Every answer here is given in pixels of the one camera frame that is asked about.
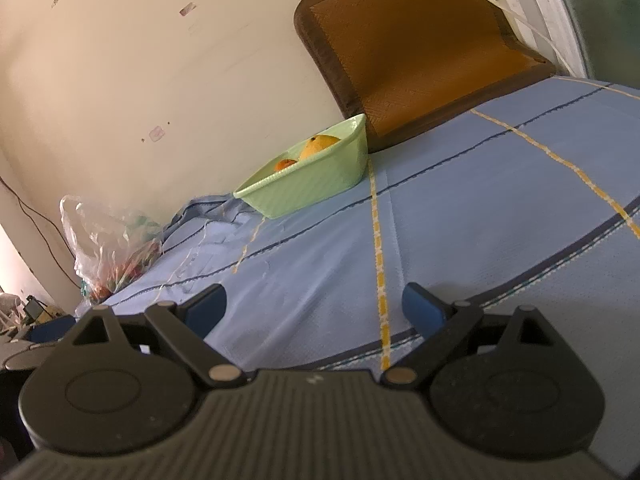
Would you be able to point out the white adhesive wall patch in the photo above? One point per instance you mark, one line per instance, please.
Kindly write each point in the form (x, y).
(157, 133)

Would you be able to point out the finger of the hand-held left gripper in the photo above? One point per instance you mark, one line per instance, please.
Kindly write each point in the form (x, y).
(50, 330)

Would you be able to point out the orange tangerine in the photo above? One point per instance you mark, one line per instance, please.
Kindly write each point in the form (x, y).
(286, 165)

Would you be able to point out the pink wall patch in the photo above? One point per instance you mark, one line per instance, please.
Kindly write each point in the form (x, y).
(187, 10)

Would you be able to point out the large yellow citrus fruit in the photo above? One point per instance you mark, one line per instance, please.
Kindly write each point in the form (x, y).
(317, 146)

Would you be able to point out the brown woven seat cushion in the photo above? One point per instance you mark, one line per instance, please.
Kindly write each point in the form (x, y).
(425, 50)

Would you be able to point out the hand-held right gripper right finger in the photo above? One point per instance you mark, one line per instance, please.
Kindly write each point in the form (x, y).
(422, 307)

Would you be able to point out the clear plastic bag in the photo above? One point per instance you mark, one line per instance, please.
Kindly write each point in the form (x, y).
(100, 245)

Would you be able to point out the white window frame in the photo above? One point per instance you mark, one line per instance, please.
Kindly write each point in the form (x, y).
(545, 0)

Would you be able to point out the light green plastic basin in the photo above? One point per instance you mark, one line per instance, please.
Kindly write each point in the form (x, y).
(310, 185)

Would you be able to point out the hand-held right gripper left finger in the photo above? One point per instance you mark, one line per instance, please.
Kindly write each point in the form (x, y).
(207, 310)

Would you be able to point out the blue checked tablecloth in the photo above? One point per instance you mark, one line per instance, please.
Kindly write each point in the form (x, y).
(475, 210)

